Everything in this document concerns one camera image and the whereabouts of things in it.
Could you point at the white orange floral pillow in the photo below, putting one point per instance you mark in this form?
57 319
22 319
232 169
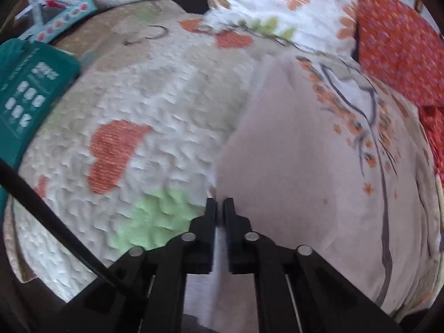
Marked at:
277 14

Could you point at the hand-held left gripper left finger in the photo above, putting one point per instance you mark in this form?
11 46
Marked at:
210 215

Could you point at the quilted heart pattern blanket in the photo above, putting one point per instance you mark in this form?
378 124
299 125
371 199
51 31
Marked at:
156 86

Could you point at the black cloth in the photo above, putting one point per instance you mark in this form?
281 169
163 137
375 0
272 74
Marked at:
190 1

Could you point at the box with coloured dots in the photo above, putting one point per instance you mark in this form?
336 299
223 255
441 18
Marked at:
66 17

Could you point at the beige floral printed sheet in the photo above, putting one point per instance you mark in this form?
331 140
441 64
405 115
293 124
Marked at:
399 187

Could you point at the pale pink garment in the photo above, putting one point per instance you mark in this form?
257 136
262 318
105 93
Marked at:
284 166

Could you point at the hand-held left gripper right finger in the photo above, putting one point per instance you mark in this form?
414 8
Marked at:
229 215

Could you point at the red floral cloth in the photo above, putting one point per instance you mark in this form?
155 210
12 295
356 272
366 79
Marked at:
392 48

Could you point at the teal plastic package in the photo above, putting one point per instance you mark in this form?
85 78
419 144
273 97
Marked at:
24 86

